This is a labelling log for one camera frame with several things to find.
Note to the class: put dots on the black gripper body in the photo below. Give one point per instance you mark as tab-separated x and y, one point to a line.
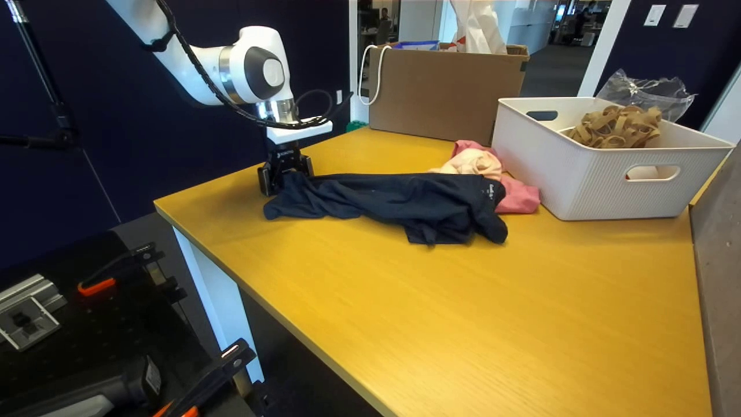
288	157

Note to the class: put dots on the navy blue clothing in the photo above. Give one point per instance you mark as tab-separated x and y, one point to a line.
402	200

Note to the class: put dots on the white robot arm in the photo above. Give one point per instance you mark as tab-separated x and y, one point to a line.
247	70

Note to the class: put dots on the white table leg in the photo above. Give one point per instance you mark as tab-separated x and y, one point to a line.
223	308

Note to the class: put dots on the brown cardboard box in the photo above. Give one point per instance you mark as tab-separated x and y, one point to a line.
441	92

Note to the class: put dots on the peach cloth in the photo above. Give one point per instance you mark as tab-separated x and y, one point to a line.
475	162

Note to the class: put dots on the black bar clamp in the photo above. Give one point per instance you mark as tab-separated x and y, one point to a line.
210	378

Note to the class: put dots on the pink cloth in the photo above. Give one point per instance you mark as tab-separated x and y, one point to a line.
518	198

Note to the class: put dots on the white plastic bag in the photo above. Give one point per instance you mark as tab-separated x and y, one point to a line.
479	26

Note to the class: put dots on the black device on floor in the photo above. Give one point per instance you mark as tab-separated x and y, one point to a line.
84	393

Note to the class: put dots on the white plastic bin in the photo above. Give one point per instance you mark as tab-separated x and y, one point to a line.
586	186

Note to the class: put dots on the clear plastic bag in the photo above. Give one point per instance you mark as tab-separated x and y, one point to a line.
657	89

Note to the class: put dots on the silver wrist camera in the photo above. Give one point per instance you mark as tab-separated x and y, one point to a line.
298	129

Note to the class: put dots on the black camera stand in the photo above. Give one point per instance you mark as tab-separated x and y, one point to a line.
48	84

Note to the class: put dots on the grey metal bracket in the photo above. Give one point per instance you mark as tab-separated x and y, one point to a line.
26	312

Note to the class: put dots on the white wall sign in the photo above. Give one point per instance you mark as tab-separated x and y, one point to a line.
655	15
686	15

